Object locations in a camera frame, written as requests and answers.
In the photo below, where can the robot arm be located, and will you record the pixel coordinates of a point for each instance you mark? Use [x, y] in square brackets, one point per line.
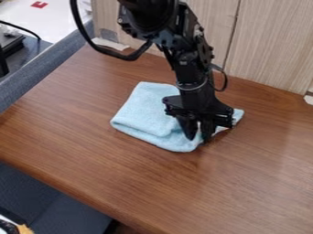
[179, 33]

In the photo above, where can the light blue cloth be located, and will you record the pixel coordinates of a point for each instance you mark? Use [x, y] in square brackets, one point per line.
[150, 115]

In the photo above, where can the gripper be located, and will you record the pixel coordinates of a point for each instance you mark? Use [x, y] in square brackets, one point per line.
[197, 102]

